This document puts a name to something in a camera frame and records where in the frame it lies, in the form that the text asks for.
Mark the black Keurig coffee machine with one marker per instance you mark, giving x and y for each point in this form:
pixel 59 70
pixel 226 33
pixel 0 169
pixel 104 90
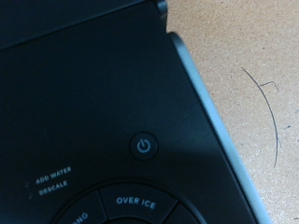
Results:
pixel 93 109

